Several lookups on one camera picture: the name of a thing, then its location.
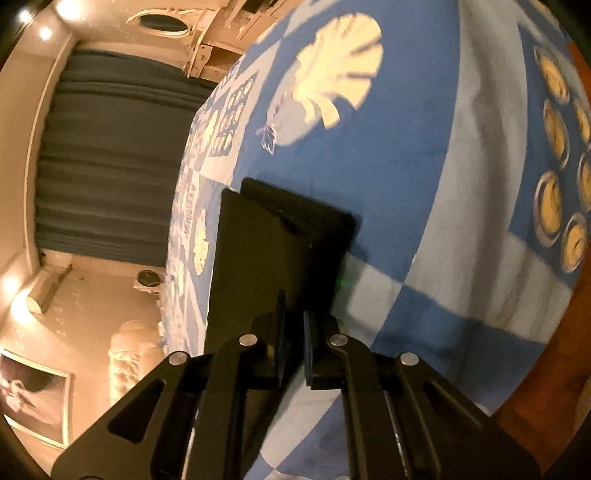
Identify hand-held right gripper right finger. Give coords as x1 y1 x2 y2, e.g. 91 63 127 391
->
302 310 541 480

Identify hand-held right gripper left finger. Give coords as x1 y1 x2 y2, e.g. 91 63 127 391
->
51 290 289 480

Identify black pants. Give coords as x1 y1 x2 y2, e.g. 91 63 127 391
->
205 178 357 472

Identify round black white device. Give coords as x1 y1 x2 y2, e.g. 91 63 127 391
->
134 269 165 291

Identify beige tufted headboard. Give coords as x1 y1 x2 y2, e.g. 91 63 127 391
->
107 320 170 403

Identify blue floral bed sheet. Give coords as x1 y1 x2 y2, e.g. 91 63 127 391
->
161 0 591 480

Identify dark grey curtain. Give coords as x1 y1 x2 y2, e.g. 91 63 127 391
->
34 48 219 269

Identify beige wooden cabinet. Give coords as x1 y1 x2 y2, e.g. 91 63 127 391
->
184 0 303 83

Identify oval ceiling fixture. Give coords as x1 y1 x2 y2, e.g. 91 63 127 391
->
126 11 193 38

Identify white wall air conditioner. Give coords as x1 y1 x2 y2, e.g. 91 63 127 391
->
25 267 73 317

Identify framed wall picture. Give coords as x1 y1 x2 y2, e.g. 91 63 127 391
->
0 348 75 449

